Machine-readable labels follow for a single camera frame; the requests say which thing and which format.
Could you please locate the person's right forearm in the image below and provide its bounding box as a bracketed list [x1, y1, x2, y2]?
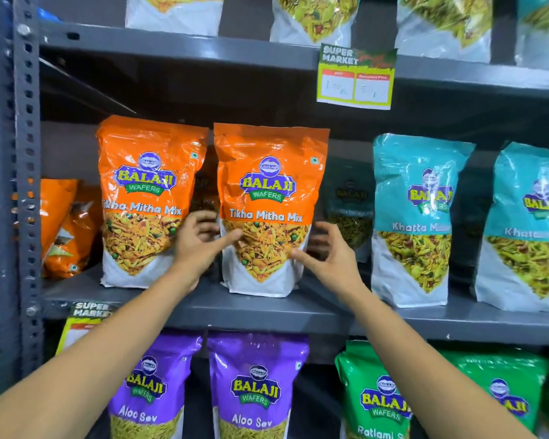
[335, 280, 539, 439]

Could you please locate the purple snack packet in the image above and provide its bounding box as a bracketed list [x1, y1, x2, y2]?
[107, 330, 205, 439]
[206, 332, 310, 439]

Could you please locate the person's left forearm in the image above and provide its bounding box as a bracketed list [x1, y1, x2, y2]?
[0, 264, 201, 439]

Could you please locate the person's right hand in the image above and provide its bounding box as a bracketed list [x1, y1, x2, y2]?
[290, 221, 367, 299]

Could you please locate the teal snack packet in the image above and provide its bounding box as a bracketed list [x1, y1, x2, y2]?
[473, 141, 549, 313]
[322, 157, 376, 264]
[371, 133, 477, 309]

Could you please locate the green yellow price tag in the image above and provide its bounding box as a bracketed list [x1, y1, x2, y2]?
[55, 301, 120, 355]
[316, 43, 398, 110]

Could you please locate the orange snack packet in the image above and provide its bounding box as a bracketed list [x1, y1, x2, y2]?
[96, 115, 210, 289]
[213, 123, 330, 298]
[42, 184, 104, 280]
[40, 178, 80, 262]

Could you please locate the grey metal shelf rack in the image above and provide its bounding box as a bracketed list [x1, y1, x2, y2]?
[0, 0, 549, 439]

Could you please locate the person's left hand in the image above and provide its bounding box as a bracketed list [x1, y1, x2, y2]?
[172, 210, 243, 289]

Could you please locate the clear white snack packet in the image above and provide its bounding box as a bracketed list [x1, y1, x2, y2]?
[125, 0, 225, 36]
[514, 0, 549, 72]
[269, 0, 362, 47]
[394, 0, 494, 64]

